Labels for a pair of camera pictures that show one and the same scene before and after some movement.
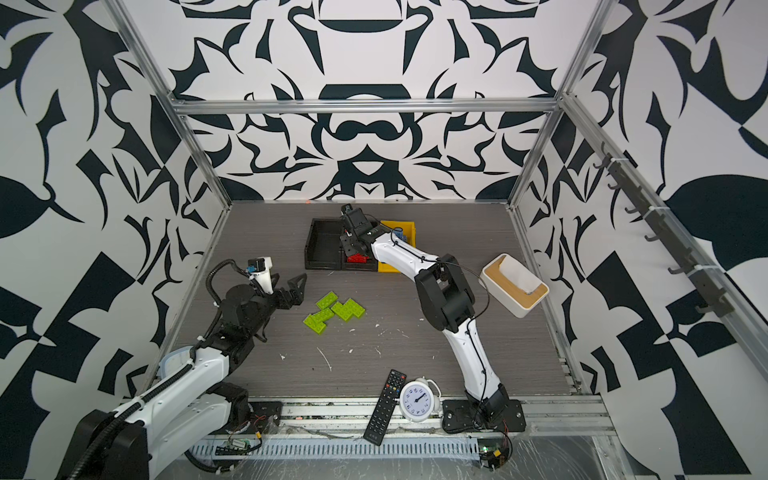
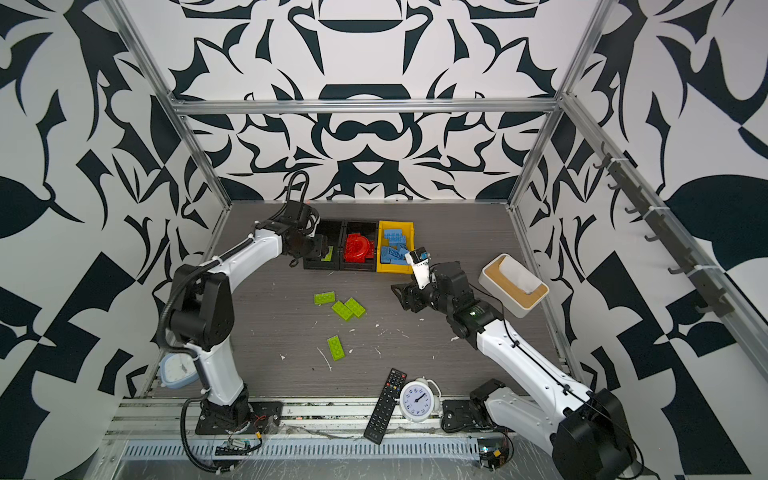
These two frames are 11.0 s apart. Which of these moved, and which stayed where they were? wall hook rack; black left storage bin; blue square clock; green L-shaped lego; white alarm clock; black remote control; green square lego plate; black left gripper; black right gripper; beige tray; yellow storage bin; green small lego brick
Moved: black left gripper; green L-shaped lego; green small lego brick; black right gripper
Stayed: blue square clock; beige tray; green square lego plate; yellow storage bin; white alarm clock; wall hook rack; black remote control; black left storage bin
